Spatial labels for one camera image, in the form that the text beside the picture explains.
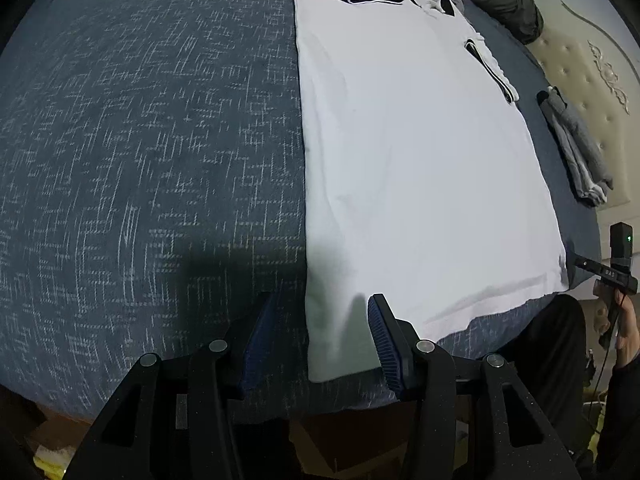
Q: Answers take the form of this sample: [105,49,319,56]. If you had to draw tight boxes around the person's right hand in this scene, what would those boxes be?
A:
[591,281,640,366]

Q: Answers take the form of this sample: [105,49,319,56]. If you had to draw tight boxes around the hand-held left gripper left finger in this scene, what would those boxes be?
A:
[67,290,283,480]

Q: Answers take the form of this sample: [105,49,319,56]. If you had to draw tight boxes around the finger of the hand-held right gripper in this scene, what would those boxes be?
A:
[572,254,602,276]

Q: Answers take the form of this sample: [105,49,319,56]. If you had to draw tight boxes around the black cable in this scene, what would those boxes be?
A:
[595,340,618,436]

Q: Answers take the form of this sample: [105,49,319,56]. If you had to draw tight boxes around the white polo shirt black trim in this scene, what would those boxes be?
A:
[291,0,571,383]

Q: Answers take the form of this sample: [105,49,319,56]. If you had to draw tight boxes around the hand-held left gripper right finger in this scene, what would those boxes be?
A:
[367,293,583,480]

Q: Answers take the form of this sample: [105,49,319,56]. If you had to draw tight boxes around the rolled dark grey duvet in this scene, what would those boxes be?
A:
[440,0,545,45]

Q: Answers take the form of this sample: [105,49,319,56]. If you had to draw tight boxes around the folded grey sweater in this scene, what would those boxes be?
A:
[544,92,615,192]

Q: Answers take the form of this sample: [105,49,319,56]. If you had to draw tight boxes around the blue patterned bed sheet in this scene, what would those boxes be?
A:
[0,0,601,423]

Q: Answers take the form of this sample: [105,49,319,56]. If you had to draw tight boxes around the cream tufted headboard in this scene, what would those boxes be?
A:
[517,0,640,281]

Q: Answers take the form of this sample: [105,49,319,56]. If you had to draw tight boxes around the person's right forearm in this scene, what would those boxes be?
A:
[597,355,640,480]

